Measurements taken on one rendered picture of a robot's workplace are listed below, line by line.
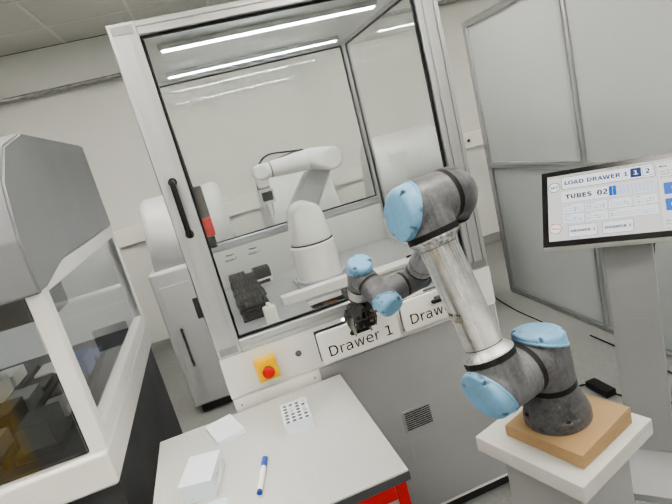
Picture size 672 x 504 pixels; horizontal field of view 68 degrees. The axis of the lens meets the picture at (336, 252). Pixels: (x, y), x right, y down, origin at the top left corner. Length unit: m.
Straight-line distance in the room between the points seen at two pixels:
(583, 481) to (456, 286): 0.47
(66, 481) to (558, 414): 1.24
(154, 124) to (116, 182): 3.28
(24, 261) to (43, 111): 3.65
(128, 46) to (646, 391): 2.17
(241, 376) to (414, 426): 0.68
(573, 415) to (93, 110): 4.40
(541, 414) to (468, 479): 1.01
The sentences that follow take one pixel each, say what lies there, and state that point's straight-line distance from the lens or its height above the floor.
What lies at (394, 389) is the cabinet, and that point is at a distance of 1.90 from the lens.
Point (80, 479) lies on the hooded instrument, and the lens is 1.60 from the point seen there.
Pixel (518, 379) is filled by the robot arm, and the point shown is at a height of 0.98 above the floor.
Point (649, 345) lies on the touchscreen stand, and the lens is 2.23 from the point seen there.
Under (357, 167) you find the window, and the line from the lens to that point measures 1.70.
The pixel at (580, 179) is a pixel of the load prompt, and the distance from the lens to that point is 2.08.
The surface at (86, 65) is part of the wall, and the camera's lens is 4.96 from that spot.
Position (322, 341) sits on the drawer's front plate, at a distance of 1.71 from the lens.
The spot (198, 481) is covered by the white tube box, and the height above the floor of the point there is 0.81.
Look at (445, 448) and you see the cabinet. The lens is 2.11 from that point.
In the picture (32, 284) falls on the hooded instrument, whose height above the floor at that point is 1.39.
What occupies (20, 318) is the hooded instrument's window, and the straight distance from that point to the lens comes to 1.47.
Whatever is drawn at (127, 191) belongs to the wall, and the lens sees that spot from 4.86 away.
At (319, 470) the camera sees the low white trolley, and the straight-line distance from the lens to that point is 1.38.
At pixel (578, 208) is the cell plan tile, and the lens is 2.02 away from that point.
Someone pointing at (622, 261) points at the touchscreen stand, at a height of 0.85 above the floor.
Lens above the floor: 1.56
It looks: 13 degrees down
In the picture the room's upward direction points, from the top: 15 degrees counter-clockwise
